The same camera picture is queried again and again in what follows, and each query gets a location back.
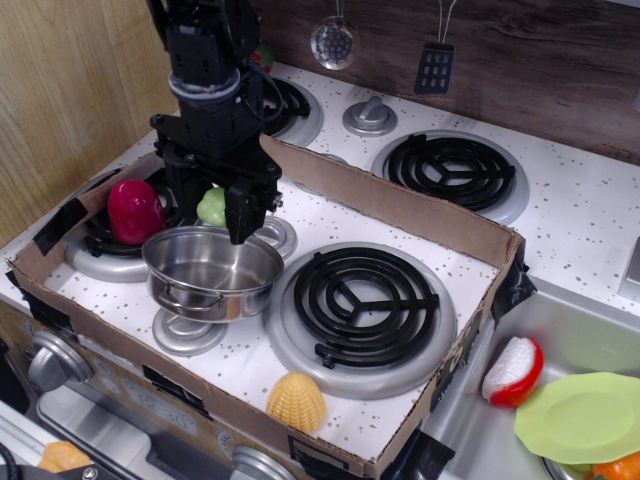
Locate red toy pepper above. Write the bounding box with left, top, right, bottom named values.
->
left=107, top=179, right=167, bottom=245

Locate black hanging spatula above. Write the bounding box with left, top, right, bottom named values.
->
left=413, top=0, right=457, bottom=95

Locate silver centre stove knob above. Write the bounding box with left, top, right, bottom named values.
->
left=253, top=216, right=298, bottom=260

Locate red toy strawberry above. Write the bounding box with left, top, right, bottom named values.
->
left=251, top=44, right=274, bottom=74

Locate orange toy vegetable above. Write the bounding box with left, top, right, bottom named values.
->
left=585, top=454, right=639, bottom=480

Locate yellow toy corn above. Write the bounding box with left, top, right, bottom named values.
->
left=266, top=372, right=327, bottom=434

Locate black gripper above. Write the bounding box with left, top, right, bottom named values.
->
left=150, top=99, right=282, bottom=245

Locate front left black burner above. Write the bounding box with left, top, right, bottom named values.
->
left=63, top=166, right=226, bottom=284

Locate silver stove knob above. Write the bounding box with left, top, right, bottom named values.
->
left=230, top=446, right=283, bottom=480
left=28, top=331, right=93, bottom=392
left=342, top=96, right=398, bottom=137
left=253, top=216, right=298, bottom=260

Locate black burner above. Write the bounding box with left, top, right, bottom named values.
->
left=264, top=242, right=457, bottom=400
left=263, top=78, right=324, bottom=147
left=63, top=166, right=226, bottom=284
left=371, top=130, right=530, bottom=225

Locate green plastic plate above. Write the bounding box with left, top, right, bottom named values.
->
left=514, top=372, right=639, bottom=465

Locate stainless steel pot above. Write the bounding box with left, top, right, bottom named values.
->
left=142, top=226, right=284, bottom=323

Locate orange toy at bottom left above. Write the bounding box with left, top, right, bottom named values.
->
left=37, top=441, right=91, bottom=473

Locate front right black burner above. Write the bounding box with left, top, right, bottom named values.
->
left=264, top=242, right=457, bottom=400

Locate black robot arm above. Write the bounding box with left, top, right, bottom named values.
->
left=147, top=1, right=282, bottom=244

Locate cardboard fence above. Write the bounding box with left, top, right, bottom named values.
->
left=1, top=137, right=524, bottom=479

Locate silver hanging strainer spoon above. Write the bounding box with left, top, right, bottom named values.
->
left=310, top=1, right=360, bottom=71

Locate black cable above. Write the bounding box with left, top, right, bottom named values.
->
left=0, top=442, right=21, bottom=480

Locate back right black burner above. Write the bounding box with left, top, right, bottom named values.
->
left=371, top=130, right=530, bottom=225

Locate silver back stove knob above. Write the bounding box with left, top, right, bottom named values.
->
left=342, top=96, right=398, bottom=137

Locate red white toy food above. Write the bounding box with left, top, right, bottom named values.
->
left=481, top=337, right=544, bottom=408

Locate middle silver stove knob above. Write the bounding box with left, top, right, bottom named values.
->
left=230, top=446, right=283, bottom=480

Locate green toy broccoli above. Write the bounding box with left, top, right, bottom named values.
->
left=196, top=187, right=226, bottom=227

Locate left silver stove knob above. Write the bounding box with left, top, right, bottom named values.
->
left=28, top=331, right=93, bottom=392

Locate back left black burner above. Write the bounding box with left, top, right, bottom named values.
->
left=263, top=78, right=324, bottom=147

